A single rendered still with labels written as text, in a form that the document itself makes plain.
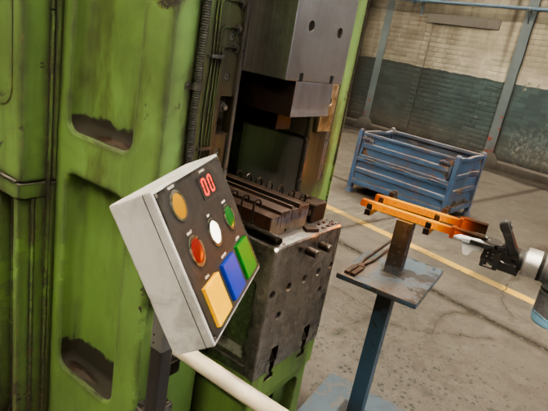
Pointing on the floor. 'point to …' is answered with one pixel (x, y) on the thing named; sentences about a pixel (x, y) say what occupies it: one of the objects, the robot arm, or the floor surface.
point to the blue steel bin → (416, 170)
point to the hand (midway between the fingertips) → (460, 232)
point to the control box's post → (157, 369)
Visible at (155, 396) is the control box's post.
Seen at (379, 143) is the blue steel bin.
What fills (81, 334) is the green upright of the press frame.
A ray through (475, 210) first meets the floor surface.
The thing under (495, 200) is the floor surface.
